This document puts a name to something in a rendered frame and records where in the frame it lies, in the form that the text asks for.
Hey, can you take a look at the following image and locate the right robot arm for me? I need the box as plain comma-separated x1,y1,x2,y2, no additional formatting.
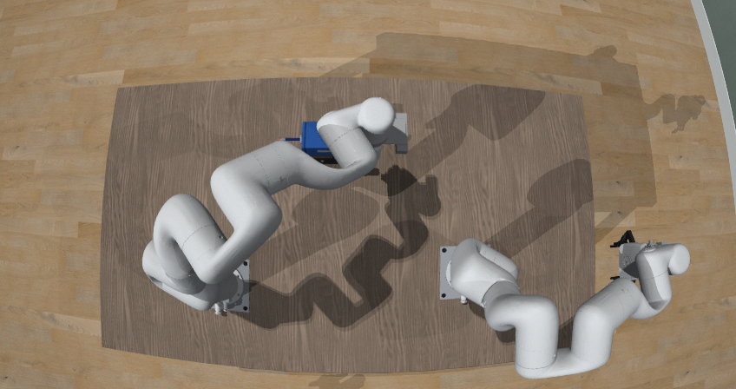
446,238,690,379

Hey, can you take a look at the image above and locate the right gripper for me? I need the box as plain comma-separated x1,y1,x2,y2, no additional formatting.
610,230,648,283

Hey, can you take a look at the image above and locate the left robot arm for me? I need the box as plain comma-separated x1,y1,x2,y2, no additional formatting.
142,97,408,314

